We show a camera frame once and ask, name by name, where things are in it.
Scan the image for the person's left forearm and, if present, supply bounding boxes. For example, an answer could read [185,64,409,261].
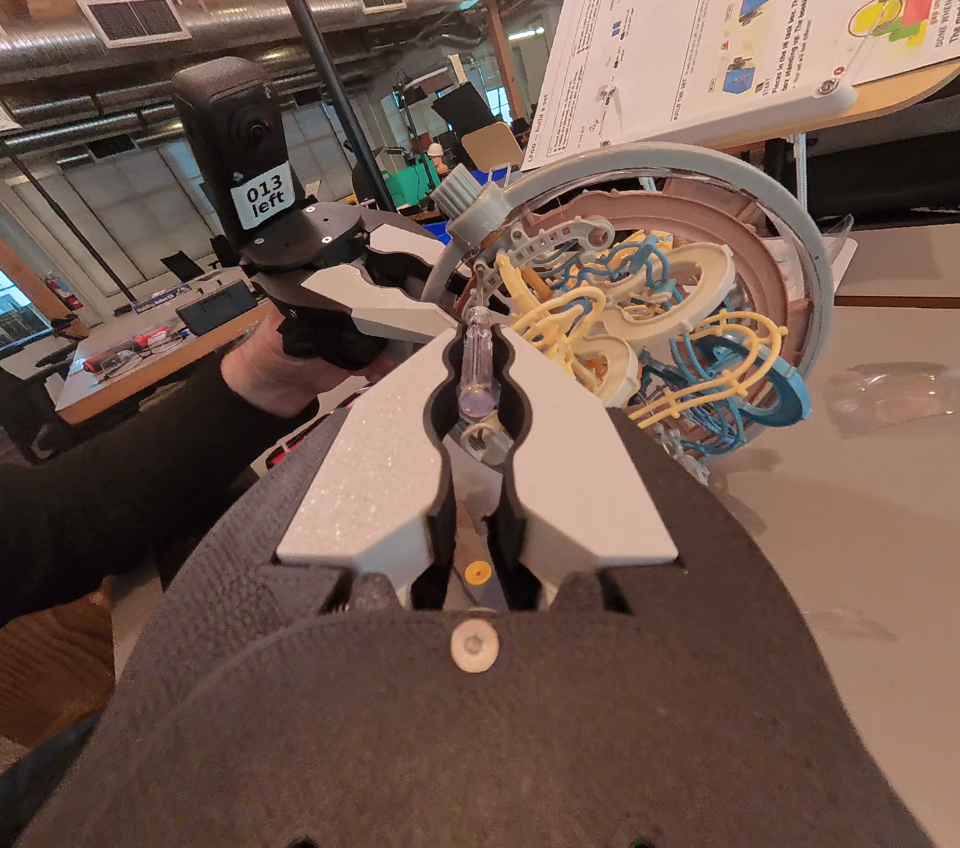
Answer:
[0,349,320,628]

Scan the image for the person's left hand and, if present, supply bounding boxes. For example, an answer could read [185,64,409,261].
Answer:
[219,314,400,419]

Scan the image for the clear plastic dome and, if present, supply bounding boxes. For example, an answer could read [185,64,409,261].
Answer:
[821,360,960,431]

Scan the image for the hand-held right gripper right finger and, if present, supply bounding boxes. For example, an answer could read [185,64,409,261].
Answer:
[497,325,681,611]

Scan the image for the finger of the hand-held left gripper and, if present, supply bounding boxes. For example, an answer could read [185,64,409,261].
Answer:
[298,261,460,345]
[366,223,453,273]

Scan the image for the silver ventilation duct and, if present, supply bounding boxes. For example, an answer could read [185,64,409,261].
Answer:
[0,0,526,77]

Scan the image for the grey ribbed knob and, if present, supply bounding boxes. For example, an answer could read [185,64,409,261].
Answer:
[431,171,483,219]

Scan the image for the black pole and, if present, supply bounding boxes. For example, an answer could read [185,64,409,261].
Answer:
[236,0,399,213]

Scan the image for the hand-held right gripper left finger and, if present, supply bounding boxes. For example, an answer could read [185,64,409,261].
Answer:
[274,326,462,611]

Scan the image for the wooden-edged table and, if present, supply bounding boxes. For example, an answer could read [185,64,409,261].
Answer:
[56,296,280,426]

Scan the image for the clear-handled screwdriver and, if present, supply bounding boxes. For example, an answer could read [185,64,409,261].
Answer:
[457,263,501,423]

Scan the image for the instruction sheet board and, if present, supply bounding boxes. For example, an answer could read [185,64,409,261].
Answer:
[521,0,960,173]

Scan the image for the marble maze ball toy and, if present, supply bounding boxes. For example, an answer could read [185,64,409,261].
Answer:
[418,141,837,483]

